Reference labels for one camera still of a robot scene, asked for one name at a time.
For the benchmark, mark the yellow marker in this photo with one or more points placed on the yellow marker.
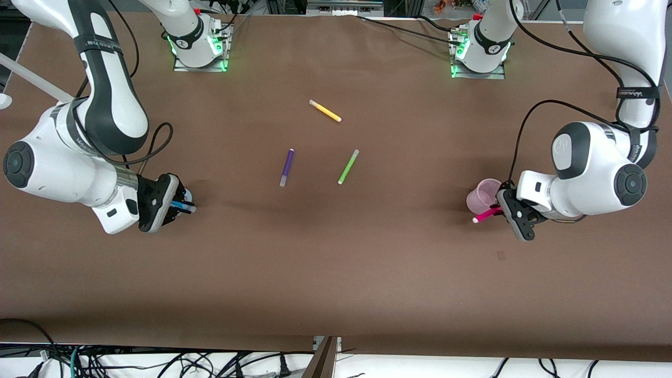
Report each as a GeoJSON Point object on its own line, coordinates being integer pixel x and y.
{"type": "Point", "coordinates": [325, 111]}

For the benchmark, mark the grey metal equipment panel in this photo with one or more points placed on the grey metal equipment panel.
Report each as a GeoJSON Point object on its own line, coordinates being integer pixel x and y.
{"type": "Point", "coordinates": [344, 5]}

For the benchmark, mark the translucent pink plastic cup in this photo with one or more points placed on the translucent pink plastic cup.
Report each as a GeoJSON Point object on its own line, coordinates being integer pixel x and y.
{"type": "Point", "coordinates": [483, 195]}

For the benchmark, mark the green marker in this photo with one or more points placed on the green marker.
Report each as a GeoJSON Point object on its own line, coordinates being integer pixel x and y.
{"type": "Point", "coordinates": [348, 167]}

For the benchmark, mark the purple marker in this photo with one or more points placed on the purple marker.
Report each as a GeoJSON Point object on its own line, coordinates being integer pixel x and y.
{"type": "Point", "coordinates": [286, 167]}

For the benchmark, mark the pink marker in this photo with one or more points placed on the pink marker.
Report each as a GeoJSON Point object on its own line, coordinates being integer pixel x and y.
{"type": "Point", "coordinates": [483, 216]}

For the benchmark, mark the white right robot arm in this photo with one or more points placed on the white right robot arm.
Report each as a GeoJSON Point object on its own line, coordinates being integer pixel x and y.
{"type": "Point", "coordinates": [110, 105]}

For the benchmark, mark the translucent blue plastic cup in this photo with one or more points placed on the translucent blue plastic cup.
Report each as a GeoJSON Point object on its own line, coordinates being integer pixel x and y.
{"type": "Point", "coordinates": [188, 196]}

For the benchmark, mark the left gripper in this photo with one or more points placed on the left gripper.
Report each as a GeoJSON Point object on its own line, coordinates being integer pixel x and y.
{"type": "Point", "coordinates": [507, 195]}

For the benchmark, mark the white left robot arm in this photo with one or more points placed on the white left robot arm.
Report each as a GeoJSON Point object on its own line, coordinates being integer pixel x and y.
{"type": "Point", "coordinates": [593, 168]}

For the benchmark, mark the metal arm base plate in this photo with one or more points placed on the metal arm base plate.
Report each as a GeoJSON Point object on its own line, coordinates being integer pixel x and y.
{"type": "Point", "coordinates": [220, 60]}
{"type": "Point", "coordinates": [499, 73]}

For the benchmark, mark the blue marker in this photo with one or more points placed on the blue marker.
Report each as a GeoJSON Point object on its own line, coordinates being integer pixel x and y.
{"type": "Point", "coordinates": [184, 205]}

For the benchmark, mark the black power plug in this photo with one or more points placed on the black power plug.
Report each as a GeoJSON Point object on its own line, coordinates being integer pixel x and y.
{"type": "Point", "coordinates": [284, 366]}

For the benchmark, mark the brown table support post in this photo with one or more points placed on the brown table support post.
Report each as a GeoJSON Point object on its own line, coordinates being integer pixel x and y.
{"type": "Point", "coordinates": [320, 362]}

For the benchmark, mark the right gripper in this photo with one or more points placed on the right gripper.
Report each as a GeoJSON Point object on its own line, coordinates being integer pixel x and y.
{"type": "Point", "coordinates": [147, 187]}

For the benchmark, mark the white rod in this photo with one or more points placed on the white rod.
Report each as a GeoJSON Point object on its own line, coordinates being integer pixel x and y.
{"type": "Point", "coordinates": [31, 77]}

